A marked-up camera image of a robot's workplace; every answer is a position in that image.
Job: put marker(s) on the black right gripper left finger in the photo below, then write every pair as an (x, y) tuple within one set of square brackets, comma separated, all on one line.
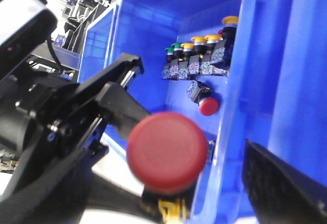
[(62, 193)]

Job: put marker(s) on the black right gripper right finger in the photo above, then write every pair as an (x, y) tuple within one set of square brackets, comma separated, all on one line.
[(278, 192)]

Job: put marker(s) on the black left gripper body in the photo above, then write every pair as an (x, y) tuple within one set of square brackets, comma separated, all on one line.
[(51, 115)]

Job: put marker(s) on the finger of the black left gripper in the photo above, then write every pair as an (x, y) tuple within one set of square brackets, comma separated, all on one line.
[(125, 68), (120, 109)]

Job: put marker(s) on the red mushroom push button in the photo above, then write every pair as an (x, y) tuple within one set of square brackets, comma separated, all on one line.
[(167, 151)]

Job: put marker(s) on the yellow mushroom push button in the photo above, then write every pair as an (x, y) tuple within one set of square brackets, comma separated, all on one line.
[(224, 48)]

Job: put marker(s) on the blue crate with buttons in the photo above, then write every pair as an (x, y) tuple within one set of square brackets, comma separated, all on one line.
[(145, 28)]

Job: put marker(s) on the green push button far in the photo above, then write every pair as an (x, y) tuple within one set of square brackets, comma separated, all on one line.
[(167, 72)]

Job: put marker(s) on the green push button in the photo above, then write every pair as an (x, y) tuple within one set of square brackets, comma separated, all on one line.
[(167, 72), (177, 54)]

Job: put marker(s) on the green push button near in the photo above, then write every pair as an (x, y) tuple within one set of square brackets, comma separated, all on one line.
[(177, 54)]

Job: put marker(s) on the yellow push button small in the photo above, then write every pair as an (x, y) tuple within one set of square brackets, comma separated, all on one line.
[(183, 70)]

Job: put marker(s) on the yellow push button middle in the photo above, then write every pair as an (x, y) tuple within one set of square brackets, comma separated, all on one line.
[(199, 49)]

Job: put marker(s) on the loose red push button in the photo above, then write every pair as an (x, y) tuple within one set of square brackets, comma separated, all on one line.
[(200, 93)]

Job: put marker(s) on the yellow push button right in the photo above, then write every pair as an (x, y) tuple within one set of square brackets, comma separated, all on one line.
[(206, 67)]

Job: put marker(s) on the blue destination crate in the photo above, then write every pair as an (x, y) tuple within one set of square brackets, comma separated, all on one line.
[(277, 88)]

